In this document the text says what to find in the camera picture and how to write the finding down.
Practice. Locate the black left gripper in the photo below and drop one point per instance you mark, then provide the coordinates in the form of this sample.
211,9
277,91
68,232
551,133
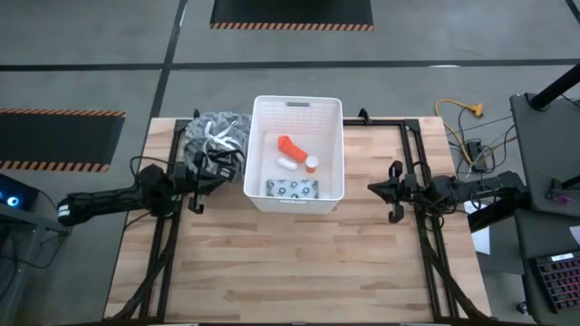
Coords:
192,181

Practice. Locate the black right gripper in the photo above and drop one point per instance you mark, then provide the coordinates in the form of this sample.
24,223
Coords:
408,192

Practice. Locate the small white tube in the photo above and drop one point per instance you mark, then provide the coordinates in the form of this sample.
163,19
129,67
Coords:
287,164

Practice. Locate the white pack blue cross print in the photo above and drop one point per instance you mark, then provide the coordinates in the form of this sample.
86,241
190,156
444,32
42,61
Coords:
292,188

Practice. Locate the small white round cap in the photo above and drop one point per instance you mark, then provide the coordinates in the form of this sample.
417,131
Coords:
312,161

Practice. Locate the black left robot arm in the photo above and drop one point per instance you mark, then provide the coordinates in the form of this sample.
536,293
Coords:
104,201

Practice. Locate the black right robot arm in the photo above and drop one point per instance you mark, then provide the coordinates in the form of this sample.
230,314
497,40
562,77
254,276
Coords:
489,185

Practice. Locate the white plastic basket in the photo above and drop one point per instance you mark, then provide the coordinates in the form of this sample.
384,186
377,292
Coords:
272,131

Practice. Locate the black power adapter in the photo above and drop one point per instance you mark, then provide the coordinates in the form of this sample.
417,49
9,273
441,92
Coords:
476,156

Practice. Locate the white paper sheet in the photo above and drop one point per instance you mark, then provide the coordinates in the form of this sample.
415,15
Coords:
482,240
576,234

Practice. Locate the grey desk top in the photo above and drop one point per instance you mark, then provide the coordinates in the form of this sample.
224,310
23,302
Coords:
548,145
525,244

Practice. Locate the black hazard-striped floor mat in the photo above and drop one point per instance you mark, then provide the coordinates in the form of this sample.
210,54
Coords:
290,11
54,138

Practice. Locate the small purple object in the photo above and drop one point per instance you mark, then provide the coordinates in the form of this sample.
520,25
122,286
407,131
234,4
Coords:
563,198

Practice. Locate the black desk foot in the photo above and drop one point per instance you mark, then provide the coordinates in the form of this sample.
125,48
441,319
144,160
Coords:
524,308

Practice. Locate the black backlit keyboard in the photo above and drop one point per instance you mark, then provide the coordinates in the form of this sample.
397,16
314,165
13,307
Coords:
559,280

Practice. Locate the black pole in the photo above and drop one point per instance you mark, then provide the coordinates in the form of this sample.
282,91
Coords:
555,88

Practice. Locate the black device blue light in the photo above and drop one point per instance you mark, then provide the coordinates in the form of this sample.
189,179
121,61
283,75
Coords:
18,194

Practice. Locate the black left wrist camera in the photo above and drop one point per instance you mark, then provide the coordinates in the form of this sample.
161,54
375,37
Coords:
219,163

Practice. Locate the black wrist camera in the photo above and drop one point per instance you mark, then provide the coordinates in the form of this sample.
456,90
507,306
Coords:
219,163
411,182

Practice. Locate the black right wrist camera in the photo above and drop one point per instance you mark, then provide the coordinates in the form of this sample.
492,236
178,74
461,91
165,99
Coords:
411,182

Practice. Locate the black metal table frame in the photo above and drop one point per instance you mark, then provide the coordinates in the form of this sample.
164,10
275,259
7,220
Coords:
385,122

